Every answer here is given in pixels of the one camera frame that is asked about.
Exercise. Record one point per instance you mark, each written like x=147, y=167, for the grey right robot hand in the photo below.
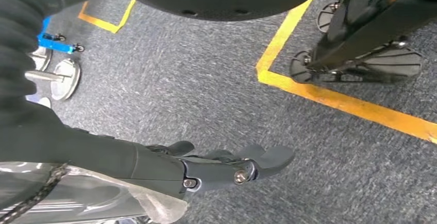
x=119, y=161

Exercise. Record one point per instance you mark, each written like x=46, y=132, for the blue metal shelf rack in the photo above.
x=51, y=42

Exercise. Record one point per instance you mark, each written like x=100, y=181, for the glossy grey robot shell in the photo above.
x=85, y=202

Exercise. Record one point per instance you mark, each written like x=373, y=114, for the chrome round stanchion base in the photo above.
x=42, y=58
x=66, y=79

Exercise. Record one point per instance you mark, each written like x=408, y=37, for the yellow floor tape square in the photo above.
x=102, y=24

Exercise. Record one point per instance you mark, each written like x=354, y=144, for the black robot leg with foot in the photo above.
x=358, y=35

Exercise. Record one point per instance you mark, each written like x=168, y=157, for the chrome stanchion post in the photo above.
x=44, y=76

